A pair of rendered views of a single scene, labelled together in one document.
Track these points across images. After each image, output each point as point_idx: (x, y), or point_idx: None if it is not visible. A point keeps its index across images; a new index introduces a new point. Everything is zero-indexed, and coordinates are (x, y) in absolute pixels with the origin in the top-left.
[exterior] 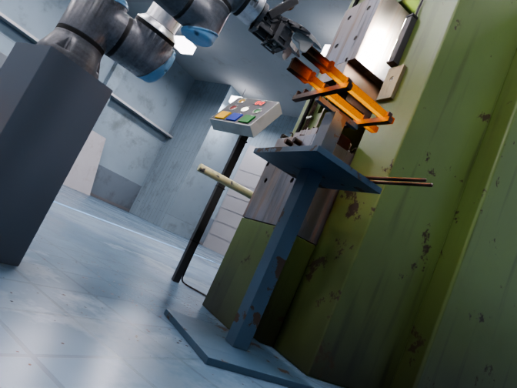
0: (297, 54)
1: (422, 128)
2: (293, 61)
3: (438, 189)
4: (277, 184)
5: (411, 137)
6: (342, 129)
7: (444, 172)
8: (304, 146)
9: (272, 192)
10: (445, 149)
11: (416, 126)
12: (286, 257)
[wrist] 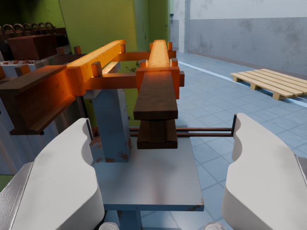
0: (92, 135)
1: (137, 0)
2: (21, 105)
3: (147, 44)
4: (14, 138)
5: (137, 21)
6: (124, 93)
7: (146, 27)
8: (166, 206)
9: (16, 146)
10: (144, 6)
11: (136, 4)
12: (141, 220)
